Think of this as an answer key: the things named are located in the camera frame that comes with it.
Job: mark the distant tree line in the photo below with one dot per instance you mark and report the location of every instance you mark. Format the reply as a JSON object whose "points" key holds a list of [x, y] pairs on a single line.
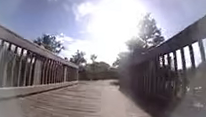
{"points": [[97, 70]]}

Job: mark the tall tree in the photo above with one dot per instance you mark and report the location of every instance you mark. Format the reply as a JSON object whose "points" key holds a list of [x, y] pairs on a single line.
{"points": [[149, 31]]}

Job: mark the wooden plank bridge deck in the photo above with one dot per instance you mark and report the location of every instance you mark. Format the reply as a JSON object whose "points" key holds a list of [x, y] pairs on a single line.
{"points": [[89, 100]]}

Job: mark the broad-crowned tree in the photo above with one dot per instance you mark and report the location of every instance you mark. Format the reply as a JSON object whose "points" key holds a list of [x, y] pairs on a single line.
{"points": [[50, 43]]}

